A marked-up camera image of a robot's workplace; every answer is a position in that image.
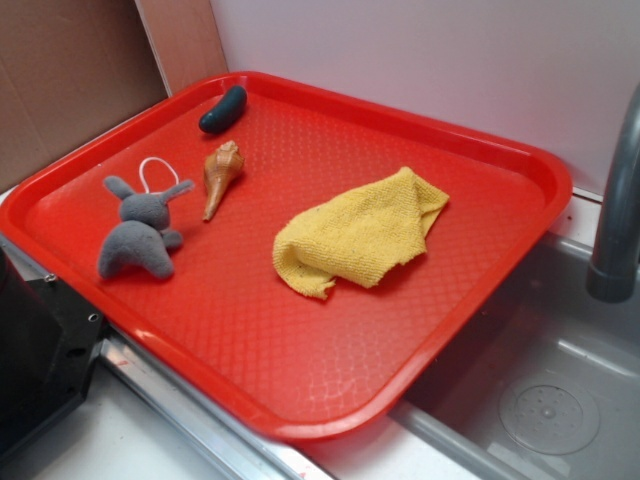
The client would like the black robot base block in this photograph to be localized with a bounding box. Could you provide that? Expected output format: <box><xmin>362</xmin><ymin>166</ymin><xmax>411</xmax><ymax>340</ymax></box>
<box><xmin>1</xmin><ymin>253</ymin><xmax>105</xmax><ymax>462</ymax></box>

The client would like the yellow terry cloth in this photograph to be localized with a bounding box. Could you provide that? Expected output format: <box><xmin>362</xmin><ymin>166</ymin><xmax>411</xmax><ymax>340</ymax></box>
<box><xmin>272</xmin><ymin>167</ymin><xmax>449</xmax><ymax>300</ymax></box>

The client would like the red plastic tray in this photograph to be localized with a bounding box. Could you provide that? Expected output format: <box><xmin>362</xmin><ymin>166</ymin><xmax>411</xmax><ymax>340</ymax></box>
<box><xmin>1</xmin><ymin>72</ymin><xmax>572</xmax><ymax>443</ymax></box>

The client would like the tan spiral seashell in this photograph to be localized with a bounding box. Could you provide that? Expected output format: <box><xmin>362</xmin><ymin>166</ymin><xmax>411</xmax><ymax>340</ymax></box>
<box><xmin>203</xmin><ymin>140</ymin><xmax>245</xmax><ymax>222</ymax></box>

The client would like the dark green toy cucumber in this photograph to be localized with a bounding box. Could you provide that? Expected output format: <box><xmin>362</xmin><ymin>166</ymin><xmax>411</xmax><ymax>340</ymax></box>
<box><xmin>198</xmin><ymin>85</ymin><xmax>248</xmax><ymax>134</ymax></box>

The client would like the grey plush bunny toy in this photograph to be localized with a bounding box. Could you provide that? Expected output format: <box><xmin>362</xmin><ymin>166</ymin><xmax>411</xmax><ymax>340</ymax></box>
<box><xmin>97</xmin><ymin>176</ymin><xmax>194</xmax><ymax>280</ymax></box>

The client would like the grey plastic sink basin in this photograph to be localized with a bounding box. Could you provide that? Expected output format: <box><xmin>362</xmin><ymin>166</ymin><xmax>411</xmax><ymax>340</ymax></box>
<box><xmin>391</xmin><ymin>234</ymin><xmax>639</xmax><ymax>479</ymax></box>

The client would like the grey faucet spout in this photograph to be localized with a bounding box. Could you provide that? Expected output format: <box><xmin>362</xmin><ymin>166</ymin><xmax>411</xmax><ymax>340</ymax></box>
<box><xmin>586</xmin><ymin>91</ymin><xmax>639</xmax><ymax>303</ymax></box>

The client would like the brown cardboard panel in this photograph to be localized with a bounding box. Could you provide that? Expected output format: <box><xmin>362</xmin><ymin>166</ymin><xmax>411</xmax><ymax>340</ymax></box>
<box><xmin>1</xmin><ymin>1</ymin><xmax>227</xmax><ymax>191</ymax></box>

